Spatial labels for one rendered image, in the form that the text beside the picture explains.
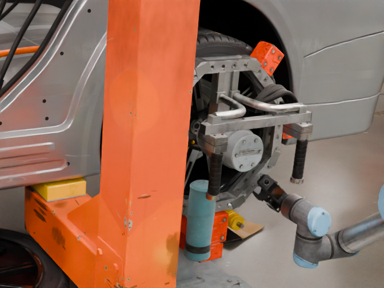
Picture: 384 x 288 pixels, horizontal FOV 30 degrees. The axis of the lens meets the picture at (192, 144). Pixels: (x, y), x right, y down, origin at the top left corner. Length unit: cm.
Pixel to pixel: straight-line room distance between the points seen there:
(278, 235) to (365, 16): 137
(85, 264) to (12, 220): 170
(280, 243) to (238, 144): 147
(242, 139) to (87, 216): 56
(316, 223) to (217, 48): 66
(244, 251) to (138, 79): 201
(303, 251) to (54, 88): 98
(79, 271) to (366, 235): 92
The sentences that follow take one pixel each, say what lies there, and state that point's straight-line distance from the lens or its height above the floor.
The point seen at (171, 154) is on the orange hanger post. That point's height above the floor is 101.
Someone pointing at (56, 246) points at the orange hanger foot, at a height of 58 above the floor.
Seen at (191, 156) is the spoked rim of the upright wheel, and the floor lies 76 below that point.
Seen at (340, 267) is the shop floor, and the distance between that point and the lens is 353.
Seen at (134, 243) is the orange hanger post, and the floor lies 79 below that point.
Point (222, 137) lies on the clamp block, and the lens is 211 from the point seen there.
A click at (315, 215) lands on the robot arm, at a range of 240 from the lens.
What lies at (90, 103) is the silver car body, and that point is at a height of 99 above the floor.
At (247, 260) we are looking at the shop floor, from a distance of 346.
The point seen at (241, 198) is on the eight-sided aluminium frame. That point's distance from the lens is 255.
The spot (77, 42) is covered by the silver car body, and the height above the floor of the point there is 117.
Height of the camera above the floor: 161
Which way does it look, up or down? 19 degrees down
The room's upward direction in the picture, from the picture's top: 5 degrees clockwise
